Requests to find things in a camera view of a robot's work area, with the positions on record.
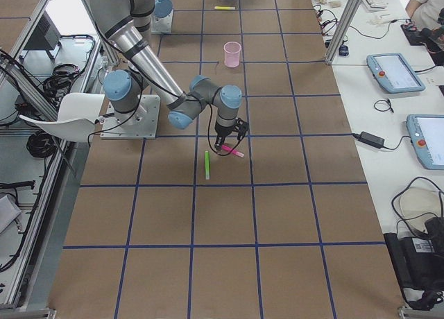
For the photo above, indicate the yellow pen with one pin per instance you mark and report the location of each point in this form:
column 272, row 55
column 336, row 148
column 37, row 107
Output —
column 224, row 8

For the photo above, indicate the pink mesh cup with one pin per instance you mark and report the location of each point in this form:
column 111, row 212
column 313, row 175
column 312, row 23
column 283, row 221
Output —
column 232, row 52

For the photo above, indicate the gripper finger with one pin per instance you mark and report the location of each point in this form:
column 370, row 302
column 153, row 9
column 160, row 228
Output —
column 220, row 140
column 240, row 137

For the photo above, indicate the blue teach pendant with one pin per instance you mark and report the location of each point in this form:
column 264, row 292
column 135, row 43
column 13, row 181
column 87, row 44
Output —
column 426, row 132
column 393, row 73

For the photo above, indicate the pink pen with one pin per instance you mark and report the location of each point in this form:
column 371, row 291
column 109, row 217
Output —
column 227, row 150

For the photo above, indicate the green pen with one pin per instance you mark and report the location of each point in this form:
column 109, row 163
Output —
column 207, row 164

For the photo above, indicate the aluminium frame post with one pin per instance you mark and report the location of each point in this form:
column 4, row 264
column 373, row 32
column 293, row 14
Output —
column 341, row 29

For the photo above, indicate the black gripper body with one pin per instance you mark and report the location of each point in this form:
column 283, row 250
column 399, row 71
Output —
column 222, row 132

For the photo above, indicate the white chair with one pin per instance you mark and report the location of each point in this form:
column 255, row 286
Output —
column 76, row 117

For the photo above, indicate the black power brick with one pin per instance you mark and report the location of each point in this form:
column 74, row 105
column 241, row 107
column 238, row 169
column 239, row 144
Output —
column 369, row 139

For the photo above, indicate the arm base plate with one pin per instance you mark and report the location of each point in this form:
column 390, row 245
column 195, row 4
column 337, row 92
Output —
column 161, row 25
column 143, row 124

